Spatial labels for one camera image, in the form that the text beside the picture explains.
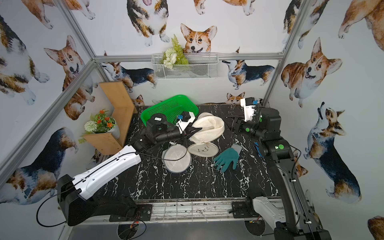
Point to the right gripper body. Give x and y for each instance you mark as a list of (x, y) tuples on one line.
[(241, 124)]

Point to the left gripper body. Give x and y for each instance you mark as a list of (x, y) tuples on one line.
[(184, 132)]

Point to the cream mesh laundry bag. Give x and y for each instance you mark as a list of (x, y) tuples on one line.
[(212, 127)]

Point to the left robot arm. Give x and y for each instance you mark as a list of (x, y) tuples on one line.
[(76, 194)]

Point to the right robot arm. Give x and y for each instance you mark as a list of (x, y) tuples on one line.
[(298, 221)]

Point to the green plastic basket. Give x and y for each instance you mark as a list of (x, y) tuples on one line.
[(171, 108)]

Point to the green rubber glove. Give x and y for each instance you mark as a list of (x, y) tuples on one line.
[(228, 157)]

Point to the potted flower plant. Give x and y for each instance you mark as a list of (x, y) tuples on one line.
[(101, 123)]

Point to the white flower fern bouquet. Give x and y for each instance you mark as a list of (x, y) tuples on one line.
[(174, 58)]

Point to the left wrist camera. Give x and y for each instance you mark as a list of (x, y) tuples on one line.
[(184, 120)]

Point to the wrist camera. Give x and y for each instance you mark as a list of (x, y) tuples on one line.
[(249, 106), (184, 120)]

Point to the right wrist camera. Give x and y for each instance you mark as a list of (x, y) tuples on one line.
[(249, 106)]

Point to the white wire wall basket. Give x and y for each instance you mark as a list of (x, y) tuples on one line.
[(197, 66)]

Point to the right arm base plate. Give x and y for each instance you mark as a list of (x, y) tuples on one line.
[(242, 210)]

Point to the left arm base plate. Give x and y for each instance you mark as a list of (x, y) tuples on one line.
[(141, 212)]

